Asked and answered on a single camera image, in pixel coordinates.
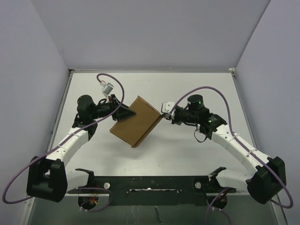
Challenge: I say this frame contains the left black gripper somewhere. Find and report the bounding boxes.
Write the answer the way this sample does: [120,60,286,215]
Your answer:
[90,94,136,120]

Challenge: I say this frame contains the brown cardboard box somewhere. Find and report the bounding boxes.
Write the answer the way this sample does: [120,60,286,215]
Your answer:
[110,96,162,148]

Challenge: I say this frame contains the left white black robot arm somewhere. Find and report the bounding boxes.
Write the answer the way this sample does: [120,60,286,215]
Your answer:
[26,94,136,202]

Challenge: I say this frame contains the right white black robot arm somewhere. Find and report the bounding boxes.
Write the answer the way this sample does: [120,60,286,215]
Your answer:
[164,94,286,204]

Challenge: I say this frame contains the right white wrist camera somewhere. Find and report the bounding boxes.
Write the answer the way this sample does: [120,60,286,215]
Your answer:
[161,102,175,120]

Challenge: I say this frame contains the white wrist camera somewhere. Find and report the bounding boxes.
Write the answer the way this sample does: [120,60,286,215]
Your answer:
[100,80,114,100]
[161,102,175,120]

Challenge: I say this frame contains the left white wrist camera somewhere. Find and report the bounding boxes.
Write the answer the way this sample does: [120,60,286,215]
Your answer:
[100,80,114,100]

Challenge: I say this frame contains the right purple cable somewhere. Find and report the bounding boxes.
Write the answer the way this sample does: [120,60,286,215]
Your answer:
[172,86,294,225]

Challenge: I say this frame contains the purple cable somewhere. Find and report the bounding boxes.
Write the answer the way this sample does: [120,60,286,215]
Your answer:
[172,86,294,225]
[2,73,125,213]

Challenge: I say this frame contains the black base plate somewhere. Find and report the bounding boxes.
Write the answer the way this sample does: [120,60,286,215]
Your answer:
[68,176,223,206]

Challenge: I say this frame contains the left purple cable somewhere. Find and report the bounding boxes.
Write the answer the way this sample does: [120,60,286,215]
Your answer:
[2,73,125,213]

